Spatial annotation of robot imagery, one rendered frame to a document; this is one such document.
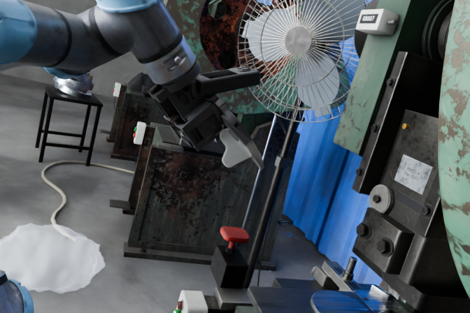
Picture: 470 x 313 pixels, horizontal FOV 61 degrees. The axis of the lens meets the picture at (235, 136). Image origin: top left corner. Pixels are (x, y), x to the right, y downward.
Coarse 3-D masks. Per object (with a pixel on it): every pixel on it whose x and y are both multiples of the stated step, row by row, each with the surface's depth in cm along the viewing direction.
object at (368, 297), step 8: (360, 296) 82; (368, 296) 83; (376, 296) 84; (368, 304) 80; (376, 304) 81; (384, 304) 82; (392, 304) 83; (376, 312) 78; (384, 312) 79; (392, 312) 81; (400, 312) 80
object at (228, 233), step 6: (222, 228) 101; (228, 228) 102; (234, 228) 103; (240, 228) 104; (222, 234) 100; (228, 234) 99; (234, 234) 100; (240, 234) 101; (246, 234) 102; (228, 240) 98; (234, 240) 99; (240, 240) 99; (246, 240) 100; (234, 246) 102
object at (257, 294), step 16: (256, 288) 75; (272, 288) 76; (288, 288) 78; (256, 304) 70; (272, 304) 71; (288, 304) 72; (304, 304) 74; (320, 304) 74; (336, 304) 76; (352, 304) 78
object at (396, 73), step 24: (408, 72) 74; (432, 72) 76; (384, 96) 76; (408, 96) 75; (432, 96) 77; (384, 120) 75; (384, 144) 77; (360, 168) 78; (384, 168) 78; (360, 192) 78; (432, 192) 62; (432, 216) 61
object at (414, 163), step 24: (408, 120) 74; (432, 120) 69; (408, 144) 73; (432, 144) 68; (408, 168) 72; (432, 168) 67; (384, 192) 75; (408, 192) 71; (384, 216) 73; (408, 216) 70; (360, 240) 76; (384, 240) 69; (408, 240) 68; (432, 240) 66; (384, 264) 69; (408, 264) 68; (432, 264) 68; (456, 288) 71
